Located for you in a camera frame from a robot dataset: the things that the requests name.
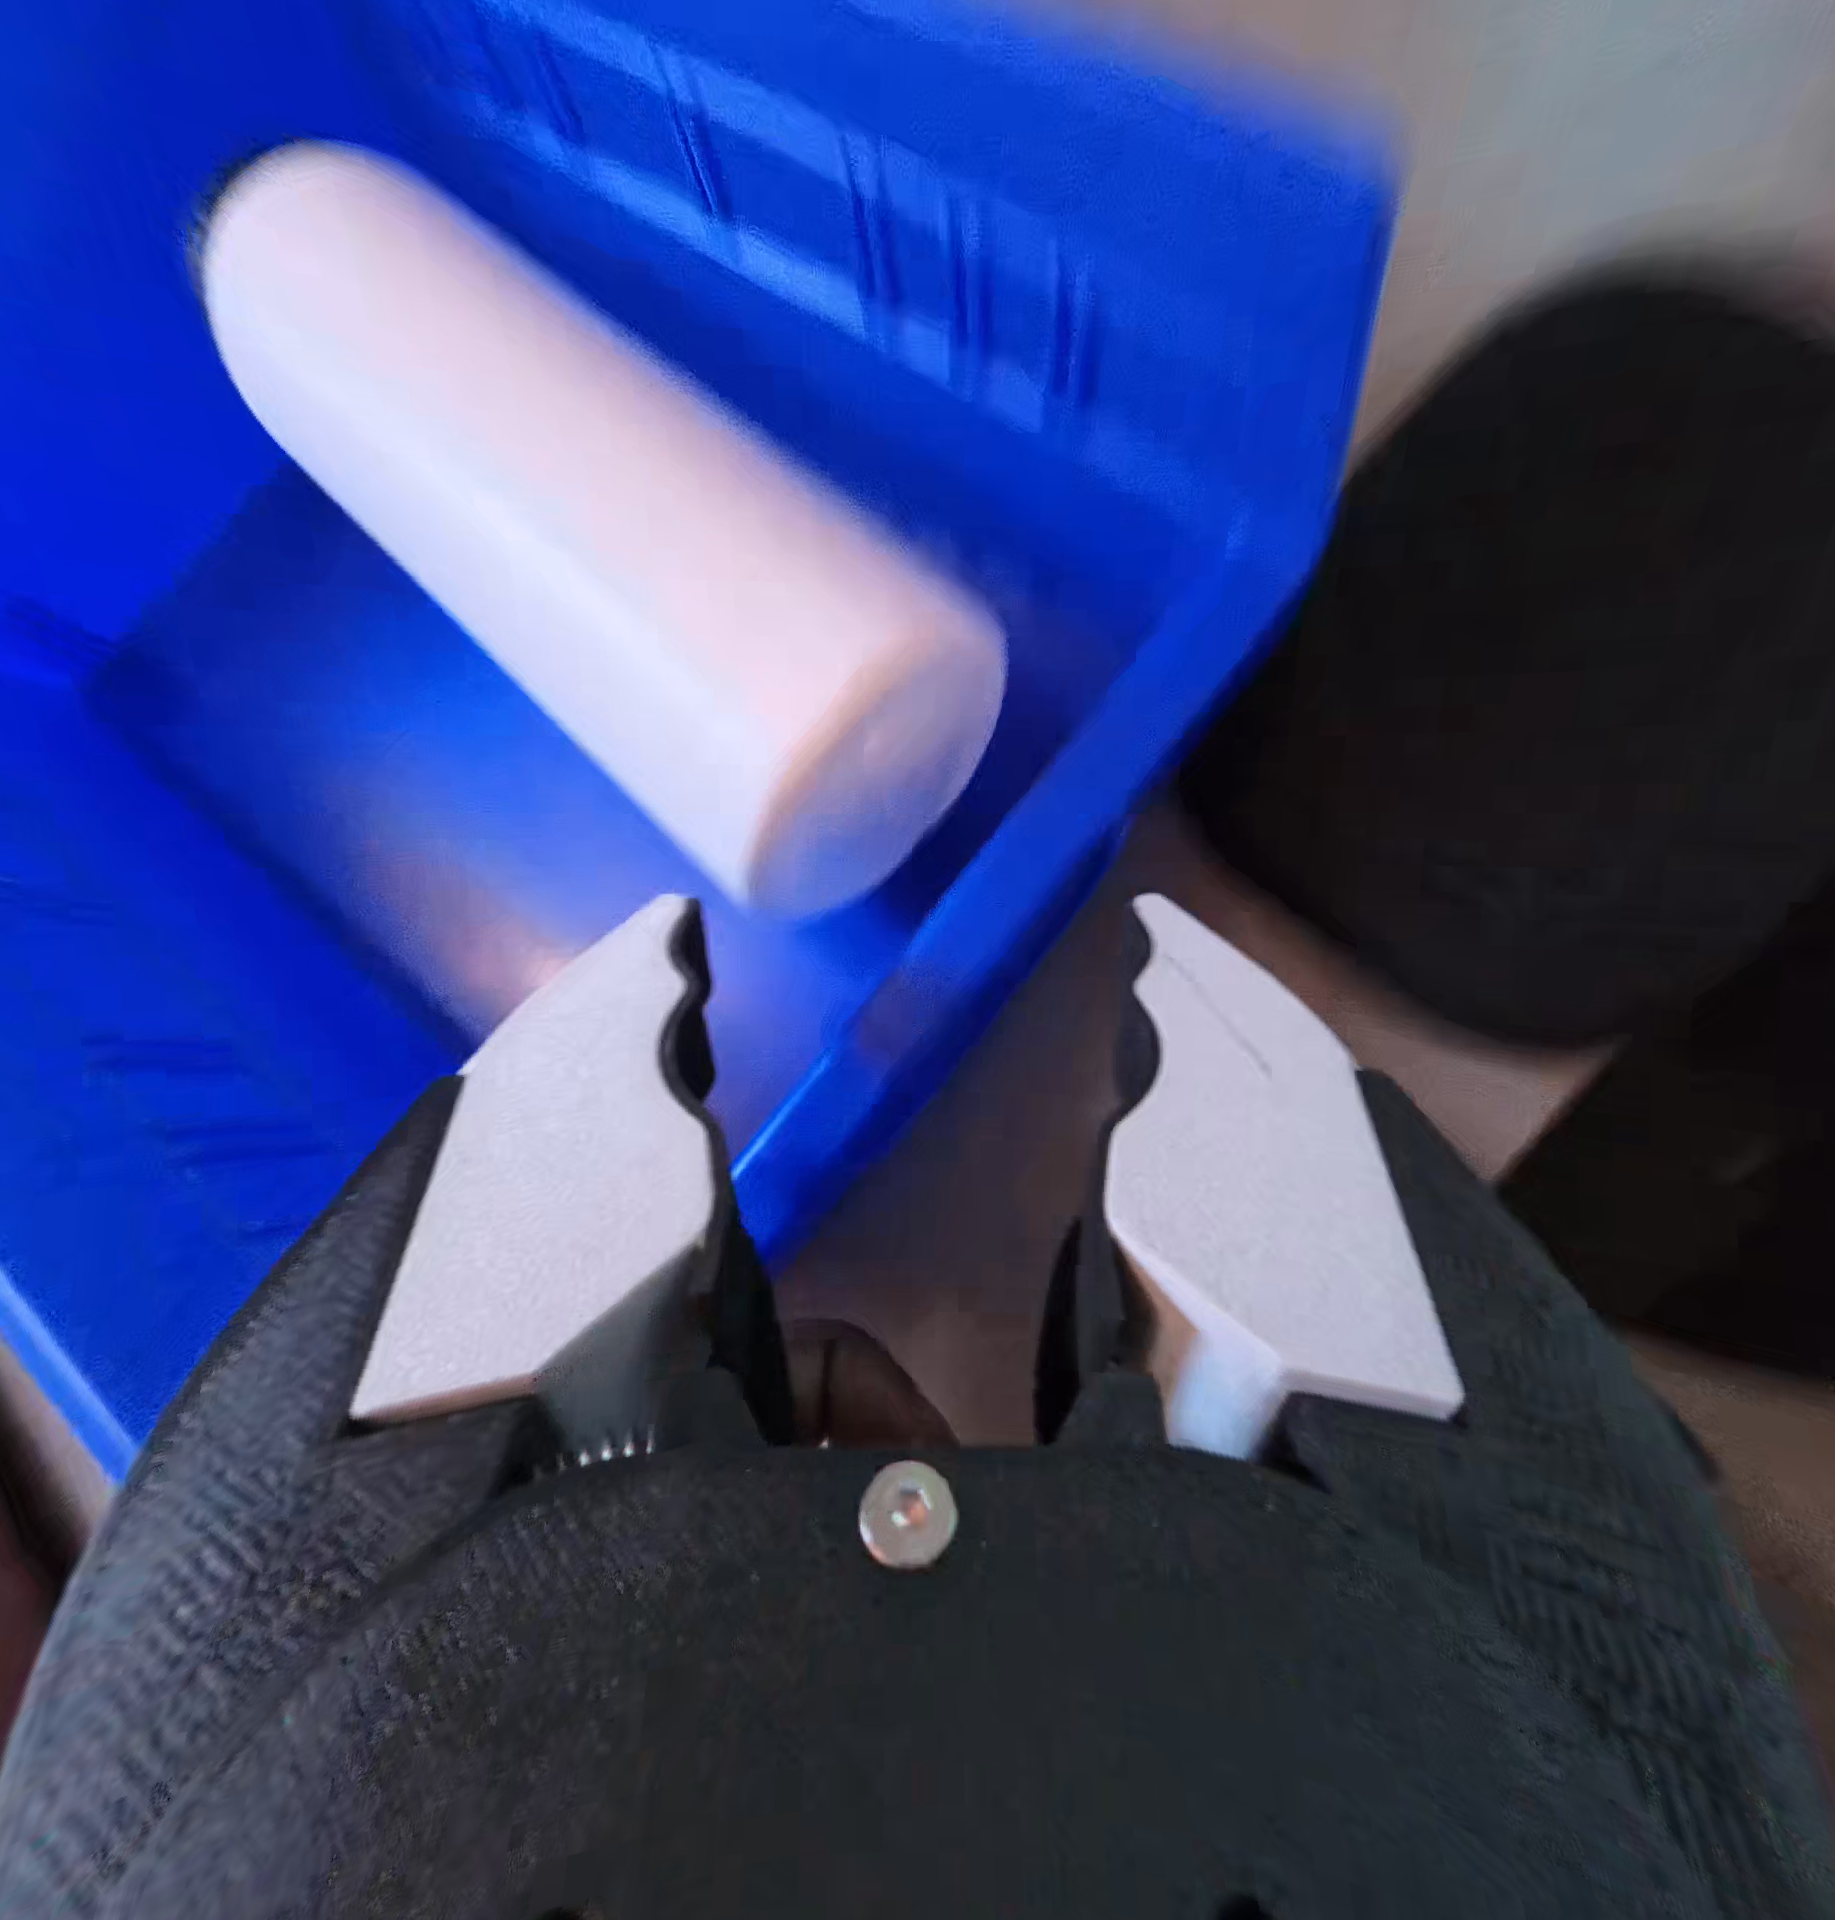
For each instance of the black mesh chair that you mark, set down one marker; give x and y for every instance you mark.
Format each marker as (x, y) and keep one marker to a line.
(1577, 674)

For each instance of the white plastic bottle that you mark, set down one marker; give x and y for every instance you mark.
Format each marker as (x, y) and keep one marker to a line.
(586, 511)

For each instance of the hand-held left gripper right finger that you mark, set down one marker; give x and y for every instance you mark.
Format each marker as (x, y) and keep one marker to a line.
(1263, 1199)

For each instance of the person's left hand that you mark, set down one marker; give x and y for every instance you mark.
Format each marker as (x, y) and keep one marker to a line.
(858, 1395)

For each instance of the blue plastic bin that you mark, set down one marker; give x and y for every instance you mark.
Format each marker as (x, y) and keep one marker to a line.
(183, 975)

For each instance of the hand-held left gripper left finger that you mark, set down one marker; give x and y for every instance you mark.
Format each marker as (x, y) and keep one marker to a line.
(558, 1199)

